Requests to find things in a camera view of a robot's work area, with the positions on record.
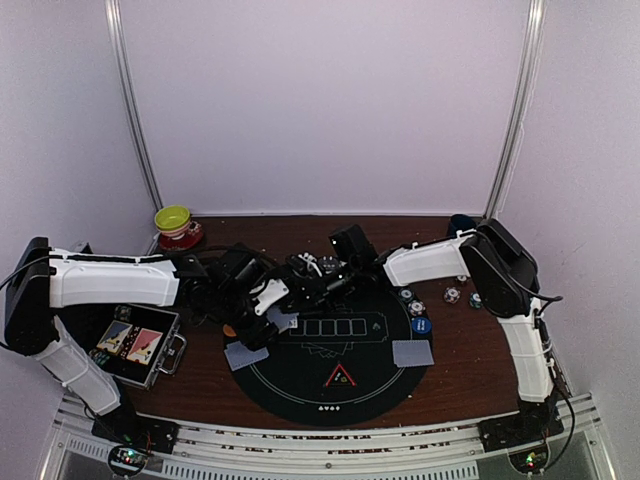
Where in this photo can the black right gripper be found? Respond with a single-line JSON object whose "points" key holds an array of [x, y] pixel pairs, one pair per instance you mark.
{"points": [[318, 293]]}

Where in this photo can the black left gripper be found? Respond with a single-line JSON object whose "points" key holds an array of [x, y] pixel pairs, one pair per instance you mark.
{"points": [[255, 337]]}

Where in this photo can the clear round dealer button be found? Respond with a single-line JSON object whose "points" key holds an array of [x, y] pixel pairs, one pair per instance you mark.
{"points": [[329, 264]]}

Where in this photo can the orange round blind button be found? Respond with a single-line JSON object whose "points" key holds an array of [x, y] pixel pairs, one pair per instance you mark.
{"points": [[229, 331]]}

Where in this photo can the blue card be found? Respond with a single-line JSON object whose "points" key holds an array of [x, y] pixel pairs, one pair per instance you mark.
{"points": [[238, 356], [412, 353]]}

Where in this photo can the blue playing card deck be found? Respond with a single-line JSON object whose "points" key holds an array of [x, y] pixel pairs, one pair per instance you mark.
{"points": [[283, 321]]}

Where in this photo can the blue round blind button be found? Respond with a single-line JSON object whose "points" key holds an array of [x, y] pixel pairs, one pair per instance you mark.
{"points": [[421, 325]]}

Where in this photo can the blue white poker chip stack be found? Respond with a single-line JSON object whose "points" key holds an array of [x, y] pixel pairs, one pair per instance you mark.
{"points": [[451, 295]]}

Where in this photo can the red black triangle marker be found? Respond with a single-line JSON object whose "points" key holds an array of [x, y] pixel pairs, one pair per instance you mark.
{"points": [[340, 377]]}

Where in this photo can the green poker chip stack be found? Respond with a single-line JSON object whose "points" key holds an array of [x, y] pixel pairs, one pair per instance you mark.
{"points": [[475, 300]]}

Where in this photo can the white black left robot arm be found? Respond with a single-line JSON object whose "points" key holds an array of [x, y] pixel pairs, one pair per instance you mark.
{"points": [[56, 300]]}

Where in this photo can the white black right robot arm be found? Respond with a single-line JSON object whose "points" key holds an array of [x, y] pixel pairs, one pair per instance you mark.
{"points": [[505, 278]]}

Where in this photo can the green bowl on red saucer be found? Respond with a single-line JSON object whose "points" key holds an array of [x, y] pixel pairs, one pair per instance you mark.
{"points": [[177, 230]]}

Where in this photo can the red card box in case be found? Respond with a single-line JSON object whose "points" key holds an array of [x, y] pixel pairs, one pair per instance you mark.
{"points": [[144, 346]]}

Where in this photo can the round black poker mat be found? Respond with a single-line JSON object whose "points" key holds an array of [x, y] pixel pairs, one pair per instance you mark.
{"points": [[355, 331]]}

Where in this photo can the aluminium poker case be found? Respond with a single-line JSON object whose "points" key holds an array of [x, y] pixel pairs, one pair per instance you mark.
{"points": [[166, 358]]}

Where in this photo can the dark blue enamel mug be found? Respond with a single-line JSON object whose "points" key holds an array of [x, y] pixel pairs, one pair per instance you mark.
{"points": [[460, 222]]}

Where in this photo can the blue card box in case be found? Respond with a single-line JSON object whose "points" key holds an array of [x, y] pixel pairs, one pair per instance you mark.
{"points": [[114, 337]]}

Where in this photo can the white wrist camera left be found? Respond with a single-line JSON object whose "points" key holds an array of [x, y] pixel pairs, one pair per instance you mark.
{"points": [[267, 294]]}

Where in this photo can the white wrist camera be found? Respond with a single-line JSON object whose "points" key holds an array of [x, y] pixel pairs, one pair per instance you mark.
{"points": [[305, 265], [267, 294]]}

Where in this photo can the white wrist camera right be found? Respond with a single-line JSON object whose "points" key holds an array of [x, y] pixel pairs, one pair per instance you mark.
{"points": [[305, 265]]}

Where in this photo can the aluminium front rail frame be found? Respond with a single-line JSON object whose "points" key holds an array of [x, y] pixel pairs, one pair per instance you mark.
{"points": [[452, 450]]}

